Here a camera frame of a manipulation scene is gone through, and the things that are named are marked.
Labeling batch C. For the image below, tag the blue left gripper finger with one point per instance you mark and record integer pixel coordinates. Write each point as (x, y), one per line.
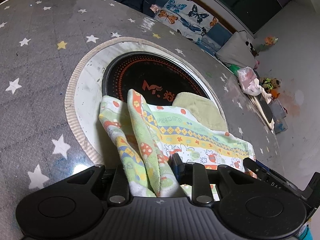
(178, 168)

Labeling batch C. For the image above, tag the colourful striped children's garment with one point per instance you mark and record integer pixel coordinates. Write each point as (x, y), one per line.
(146, 136)

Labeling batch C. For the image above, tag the clear plastic storage box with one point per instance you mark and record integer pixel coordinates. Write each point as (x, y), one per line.
(279, 114)

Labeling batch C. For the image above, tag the black induction cooktop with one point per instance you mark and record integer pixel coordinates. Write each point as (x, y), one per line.
(159, 80)

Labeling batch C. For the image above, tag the cream folded cloth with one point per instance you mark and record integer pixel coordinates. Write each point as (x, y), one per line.
(267, 98)

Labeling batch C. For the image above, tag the pink white plastic bag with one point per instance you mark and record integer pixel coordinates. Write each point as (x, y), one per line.
(249, 81)

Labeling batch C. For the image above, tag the green ball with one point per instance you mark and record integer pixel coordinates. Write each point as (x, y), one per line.
(234, 69)

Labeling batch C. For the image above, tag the plush teddy toy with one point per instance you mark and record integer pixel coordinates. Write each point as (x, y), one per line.
(270, 86)

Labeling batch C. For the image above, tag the plain grey pillow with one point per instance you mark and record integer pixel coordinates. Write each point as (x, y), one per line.
(235, 51)

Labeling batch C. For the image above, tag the panda plush toy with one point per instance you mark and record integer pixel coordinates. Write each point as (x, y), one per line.
(243, 35)

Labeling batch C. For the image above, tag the blue sofa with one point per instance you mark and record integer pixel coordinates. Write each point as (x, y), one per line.
(213, 40)

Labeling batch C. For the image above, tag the butterfly cushion centre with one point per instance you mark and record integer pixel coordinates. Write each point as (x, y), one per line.
(186, 18)

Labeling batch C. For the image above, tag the orange artificial flowers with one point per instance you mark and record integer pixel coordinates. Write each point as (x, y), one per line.
(268, 43)

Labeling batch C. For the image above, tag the grey star-patterned tablecloth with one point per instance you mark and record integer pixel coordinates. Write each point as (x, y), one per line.
(42, 41)

